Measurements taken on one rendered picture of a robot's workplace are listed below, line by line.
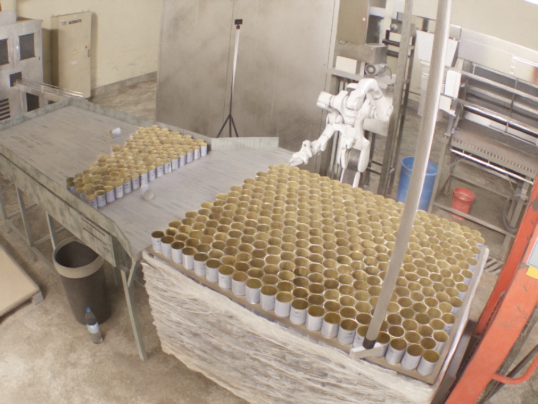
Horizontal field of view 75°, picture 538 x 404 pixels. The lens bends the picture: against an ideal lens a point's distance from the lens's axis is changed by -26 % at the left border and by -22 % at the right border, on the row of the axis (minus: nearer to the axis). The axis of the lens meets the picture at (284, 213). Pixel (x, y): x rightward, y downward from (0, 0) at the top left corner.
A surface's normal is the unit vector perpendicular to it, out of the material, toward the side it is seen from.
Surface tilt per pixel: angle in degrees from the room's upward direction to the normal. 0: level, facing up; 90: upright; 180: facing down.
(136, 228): 0
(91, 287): 93
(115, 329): 0
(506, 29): 90
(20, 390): 0
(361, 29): 90
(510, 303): 90
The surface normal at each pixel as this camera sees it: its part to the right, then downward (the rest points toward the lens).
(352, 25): -0.54, 0.38
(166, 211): 0.09, -0.86
